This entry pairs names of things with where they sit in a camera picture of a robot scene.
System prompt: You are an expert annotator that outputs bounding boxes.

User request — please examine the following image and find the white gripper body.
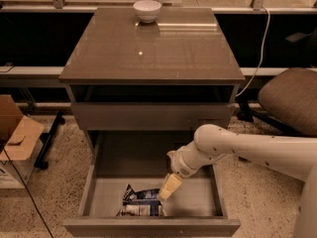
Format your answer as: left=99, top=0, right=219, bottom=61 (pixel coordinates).
left=167, top=142, right=212, bottom=179

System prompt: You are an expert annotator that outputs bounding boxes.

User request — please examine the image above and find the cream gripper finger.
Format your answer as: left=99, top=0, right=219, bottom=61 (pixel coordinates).
left=158, top=174, right=182, bottom=200

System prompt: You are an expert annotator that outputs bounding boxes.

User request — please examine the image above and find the blue chip bag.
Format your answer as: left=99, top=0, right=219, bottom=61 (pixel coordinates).
left=117, top=184, right=164, bottom=217

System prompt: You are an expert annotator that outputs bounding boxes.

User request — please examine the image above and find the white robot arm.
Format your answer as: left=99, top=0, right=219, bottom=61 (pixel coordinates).
left=158, top=124, right=317, bottom=238

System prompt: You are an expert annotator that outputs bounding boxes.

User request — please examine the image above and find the open grey drawer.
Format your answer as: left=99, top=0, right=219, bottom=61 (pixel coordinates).
left=63, top=131, right=240, bottom=238

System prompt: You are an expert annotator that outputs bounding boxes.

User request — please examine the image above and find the grey drawer cabinet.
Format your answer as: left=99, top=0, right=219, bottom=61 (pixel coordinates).
left=59, top=7, right=245, bottom=148

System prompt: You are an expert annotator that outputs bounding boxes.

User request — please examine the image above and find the brown office chair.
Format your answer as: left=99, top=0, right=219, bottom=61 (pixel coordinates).
left=238, top=67, right=317, bottom=137

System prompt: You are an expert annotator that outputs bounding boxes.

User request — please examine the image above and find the black metal stand leg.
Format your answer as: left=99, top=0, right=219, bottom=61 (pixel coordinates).
left=34, top=112, right=65, bottom=170

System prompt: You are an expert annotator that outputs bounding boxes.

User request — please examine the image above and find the white ceramic bowl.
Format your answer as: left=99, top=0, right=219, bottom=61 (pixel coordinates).
left=133, top=0, right=161, bottom=23

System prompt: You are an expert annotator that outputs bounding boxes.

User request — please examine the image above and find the cardboard box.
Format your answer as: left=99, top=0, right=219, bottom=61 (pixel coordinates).
left=0, top=95, right=44, bottom=188

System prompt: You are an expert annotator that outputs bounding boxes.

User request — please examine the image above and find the white cable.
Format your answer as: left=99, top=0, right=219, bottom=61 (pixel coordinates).
left=235, top=6, right=271, bottom=98

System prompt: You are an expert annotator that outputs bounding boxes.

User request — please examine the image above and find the thin black cable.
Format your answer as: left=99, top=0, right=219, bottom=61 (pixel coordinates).
left=0, top=139, right=54, bottom=238

